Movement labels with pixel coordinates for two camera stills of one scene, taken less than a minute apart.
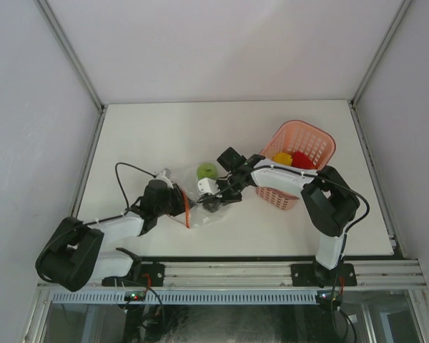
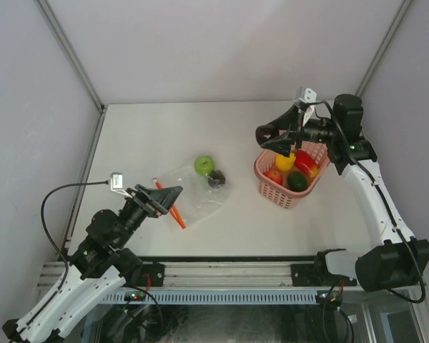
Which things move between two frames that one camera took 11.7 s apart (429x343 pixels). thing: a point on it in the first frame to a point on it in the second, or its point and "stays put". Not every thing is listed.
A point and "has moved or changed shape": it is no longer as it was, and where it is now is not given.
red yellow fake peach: [299, 159] stays put
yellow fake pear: [282, 158] stays put
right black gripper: [224, 199] to [291, 121]
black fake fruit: [211, 205] to [265, 132]
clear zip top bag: [195, 216] has moved or changed shape
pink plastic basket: [296, 145] stays put
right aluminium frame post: [405, 7] stays put
